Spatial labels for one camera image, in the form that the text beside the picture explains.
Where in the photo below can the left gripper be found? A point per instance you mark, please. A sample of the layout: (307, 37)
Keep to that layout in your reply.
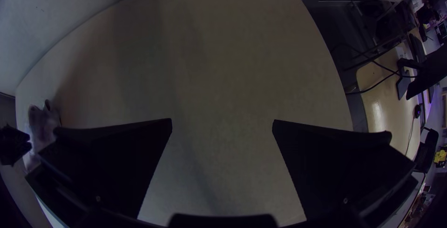
(12, 146)

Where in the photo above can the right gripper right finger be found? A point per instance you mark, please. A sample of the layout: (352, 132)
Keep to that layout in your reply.
(342, 172)

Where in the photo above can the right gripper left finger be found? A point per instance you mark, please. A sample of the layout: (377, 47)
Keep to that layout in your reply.
(104, 172)

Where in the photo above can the grey t-shirt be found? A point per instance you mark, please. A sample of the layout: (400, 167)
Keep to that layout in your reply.
(42, 125)

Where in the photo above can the wooden side desk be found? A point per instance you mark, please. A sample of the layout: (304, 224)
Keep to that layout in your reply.
(384, 113)

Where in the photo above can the black computer mouse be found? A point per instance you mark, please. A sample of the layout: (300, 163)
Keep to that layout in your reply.
(417, 111)

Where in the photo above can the black computer monitor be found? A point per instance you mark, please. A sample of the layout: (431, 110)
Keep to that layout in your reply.
(427, 74)

